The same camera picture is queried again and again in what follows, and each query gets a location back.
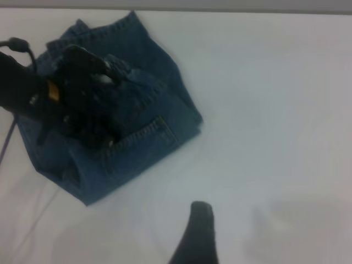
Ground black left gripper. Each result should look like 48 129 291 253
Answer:
38 79 123 149

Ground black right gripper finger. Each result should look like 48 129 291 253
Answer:
168 201 221 264

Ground blue denim pants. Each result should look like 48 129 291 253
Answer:
16 10 204 206

